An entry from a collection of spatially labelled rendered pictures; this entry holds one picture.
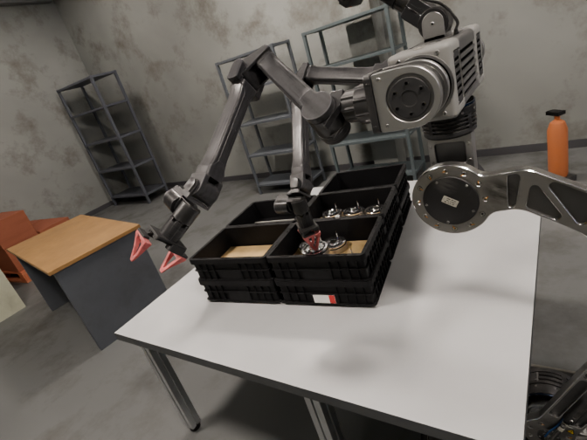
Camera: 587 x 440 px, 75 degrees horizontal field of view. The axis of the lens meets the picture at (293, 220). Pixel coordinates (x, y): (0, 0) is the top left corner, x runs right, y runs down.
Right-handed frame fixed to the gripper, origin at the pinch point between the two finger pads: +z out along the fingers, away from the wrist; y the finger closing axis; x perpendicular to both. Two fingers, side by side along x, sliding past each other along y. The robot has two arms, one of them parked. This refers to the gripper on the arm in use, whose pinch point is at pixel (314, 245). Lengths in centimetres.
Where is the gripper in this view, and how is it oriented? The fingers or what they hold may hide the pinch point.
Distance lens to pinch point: 143.9
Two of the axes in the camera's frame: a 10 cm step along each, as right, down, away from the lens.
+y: 2.4, 3.3, -9.1
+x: 9.2, -3.7, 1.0
